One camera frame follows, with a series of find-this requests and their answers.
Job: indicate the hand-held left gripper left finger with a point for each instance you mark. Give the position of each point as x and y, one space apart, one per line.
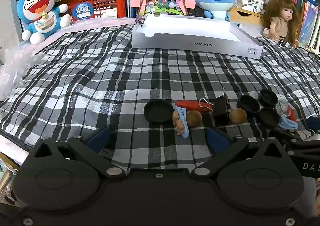
98 139

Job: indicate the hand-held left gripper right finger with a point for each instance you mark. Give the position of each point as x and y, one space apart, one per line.
217 140

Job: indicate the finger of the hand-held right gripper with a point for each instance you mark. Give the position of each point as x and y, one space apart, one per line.
313 123
290 141

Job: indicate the black binder clip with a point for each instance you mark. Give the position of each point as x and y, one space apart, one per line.
221 111
139 20

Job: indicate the brown wooden ball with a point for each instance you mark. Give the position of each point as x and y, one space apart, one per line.
194 119
237 115

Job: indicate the small black cap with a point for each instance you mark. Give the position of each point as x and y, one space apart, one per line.
268 98
268 116
248 104

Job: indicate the blue hair clip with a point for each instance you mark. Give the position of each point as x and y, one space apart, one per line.
184 121

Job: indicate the red plastic stick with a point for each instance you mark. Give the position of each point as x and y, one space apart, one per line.
190 105

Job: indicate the small baby figurine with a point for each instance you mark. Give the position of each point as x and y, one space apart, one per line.
177 120

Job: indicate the large black round lid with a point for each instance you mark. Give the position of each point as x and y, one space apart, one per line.
158 112

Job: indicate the white cardboard box tray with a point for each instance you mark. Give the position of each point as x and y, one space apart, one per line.
175 41

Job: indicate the black white checked blanket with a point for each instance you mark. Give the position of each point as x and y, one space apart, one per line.
100 78

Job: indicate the white pipe rack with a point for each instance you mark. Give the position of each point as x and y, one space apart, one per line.
313 41

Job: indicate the leaning colourful books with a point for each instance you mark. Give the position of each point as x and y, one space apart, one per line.
308 23

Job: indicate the long-haired baby doll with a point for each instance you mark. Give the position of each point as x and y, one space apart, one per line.
282 23

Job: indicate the clear plastic wrap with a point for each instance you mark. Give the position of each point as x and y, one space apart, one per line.
12 73

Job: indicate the pink fleece blanket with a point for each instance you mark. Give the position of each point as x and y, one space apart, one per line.
82 24

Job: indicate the wooden drawer box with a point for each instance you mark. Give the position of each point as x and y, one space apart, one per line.
240 17

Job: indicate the small printed cardboard box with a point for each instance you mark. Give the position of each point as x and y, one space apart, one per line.
252 1

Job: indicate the red plastic crate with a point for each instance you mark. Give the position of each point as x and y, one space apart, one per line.
107 1

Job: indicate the blue robot cat plush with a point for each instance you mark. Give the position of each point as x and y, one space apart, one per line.
40 3

